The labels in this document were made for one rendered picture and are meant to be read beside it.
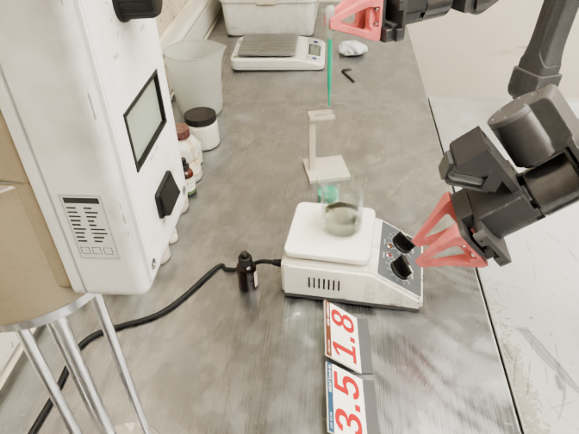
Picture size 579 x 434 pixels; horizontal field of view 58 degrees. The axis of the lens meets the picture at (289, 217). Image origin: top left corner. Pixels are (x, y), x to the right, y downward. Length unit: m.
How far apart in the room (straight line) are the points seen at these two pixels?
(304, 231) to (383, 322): 0.17
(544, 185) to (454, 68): 1.64
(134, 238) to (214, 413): 0.47
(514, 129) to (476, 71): 1.67
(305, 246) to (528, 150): 0.31
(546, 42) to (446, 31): 1.08
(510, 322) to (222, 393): 0.40
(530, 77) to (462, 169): 0.58
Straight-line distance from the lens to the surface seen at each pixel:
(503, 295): 0.84
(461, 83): 2.26
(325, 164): 1.05
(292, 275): 0.75
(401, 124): 1.23
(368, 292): 0.75
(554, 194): 0.62
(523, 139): 0.60
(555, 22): 1.11
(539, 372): 0.76
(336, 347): 0.69
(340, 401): 0.64
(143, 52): 0.23
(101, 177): 0.21
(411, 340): 0.75
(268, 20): 1.73
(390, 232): 0.81
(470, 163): 0.57
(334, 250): 0.73
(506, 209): 0.61
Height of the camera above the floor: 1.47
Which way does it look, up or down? 38 degrees down
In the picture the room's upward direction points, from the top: 2 degrees counter-clockwise
